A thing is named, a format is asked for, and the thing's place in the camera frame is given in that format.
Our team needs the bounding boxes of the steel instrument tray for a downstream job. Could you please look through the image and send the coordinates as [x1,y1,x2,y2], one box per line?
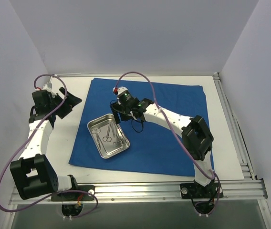
[87,114,130,159]

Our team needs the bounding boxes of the steel surgical scissors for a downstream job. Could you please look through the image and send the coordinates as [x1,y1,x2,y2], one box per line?
[91,128,101,149]

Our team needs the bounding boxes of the steel forceps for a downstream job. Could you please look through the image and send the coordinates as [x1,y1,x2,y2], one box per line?
[103,123,112,142]

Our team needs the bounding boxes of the blue surgical cloth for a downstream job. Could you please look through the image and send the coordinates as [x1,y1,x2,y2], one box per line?
[69,78,208,177]

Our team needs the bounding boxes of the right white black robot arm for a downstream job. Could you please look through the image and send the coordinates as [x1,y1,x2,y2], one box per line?
[110,99,215,197]

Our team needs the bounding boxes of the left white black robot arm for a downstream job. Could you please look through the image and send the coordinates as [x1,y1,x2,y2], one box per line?
[10,87,82,200]

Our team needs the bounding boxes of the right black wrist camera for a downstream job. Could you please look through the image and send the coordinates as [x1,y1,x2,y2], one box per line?
[113,87,134,106]

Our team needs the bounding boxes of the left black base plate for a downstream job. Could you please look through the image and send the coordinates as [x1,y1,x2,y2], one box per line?
[51,185,95,202]

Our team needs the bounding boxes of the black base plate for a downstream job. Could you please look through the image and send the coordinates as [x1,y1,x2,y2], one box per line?
[51,185,95,202]
[180,181,219,199]

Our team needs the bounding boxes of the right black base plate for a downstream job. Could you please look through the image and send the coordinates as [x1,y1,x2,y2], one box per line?
[180,181,219,199]

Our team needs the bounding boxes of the aluminium right side rail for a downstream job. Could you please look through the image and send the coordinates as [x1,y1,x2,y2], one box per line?
[213,73,257,180]

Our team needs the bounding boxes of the aluminium rail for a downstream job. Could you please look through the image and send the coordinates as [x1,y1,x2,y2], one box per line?
[213,73,257,180]
[8,179,269,206]

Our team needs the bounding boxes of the aluminium front rail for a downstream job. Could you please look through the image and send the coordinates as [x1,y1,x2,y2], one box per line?
[8,179,269,206]

